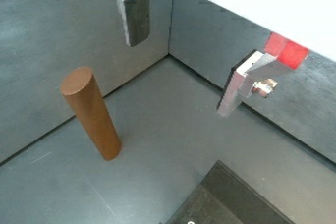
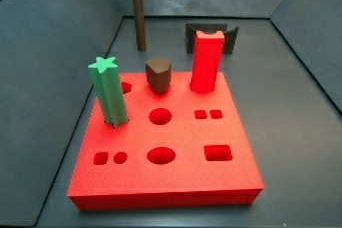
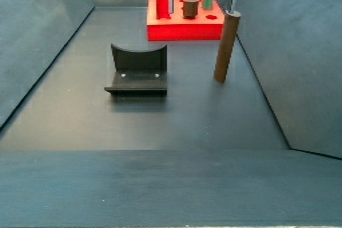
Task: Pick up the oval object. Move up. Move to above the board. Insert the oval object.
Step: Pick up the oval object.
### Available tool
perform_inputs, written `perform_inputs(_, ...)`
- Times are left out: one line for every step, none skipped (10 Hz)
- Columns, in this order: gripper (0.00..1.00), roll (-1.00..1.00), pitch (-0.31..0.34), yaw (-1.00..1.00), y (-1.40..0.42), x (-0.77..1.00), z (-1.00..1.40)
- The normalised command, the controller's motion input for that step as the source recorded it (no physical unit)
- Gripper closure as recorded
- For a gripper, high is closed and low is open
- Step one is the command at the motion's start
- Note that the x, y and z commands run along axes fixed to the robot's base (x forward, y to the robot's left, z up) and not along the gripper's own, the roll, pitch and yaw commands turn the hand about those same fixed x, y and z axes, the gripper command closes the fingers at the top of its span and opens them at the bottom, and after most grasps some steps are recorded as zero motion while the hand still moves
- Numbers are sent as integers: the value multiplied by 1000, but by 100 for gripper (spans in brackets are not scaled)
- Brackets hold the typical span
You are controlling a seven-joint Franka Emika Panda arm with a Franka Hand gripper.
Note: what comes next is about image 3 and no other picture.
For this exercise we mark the long brown oval peg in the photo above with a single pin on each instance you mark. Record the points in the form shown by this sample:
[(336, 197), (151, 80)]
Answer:
[(226, 44)]

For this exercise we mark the red peg board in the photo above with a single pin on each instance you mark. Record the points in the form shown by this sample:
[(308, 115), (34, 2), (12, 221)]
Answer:
[(205, 27)]

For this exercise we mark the red tall peg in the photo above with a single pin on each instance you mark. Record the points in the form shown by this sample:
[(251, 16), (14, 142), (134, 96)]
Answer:
[(162, 9)]

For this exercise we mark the short brown cylinder peg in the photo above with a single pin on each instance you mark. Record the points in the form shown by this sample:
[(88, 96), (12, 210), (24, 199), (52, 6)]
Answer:
[(190, 9)]

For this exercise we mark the black curved holder stand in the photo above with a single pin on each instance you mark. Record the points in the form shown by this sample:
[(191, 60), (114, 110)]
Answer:
[(141, 71)]

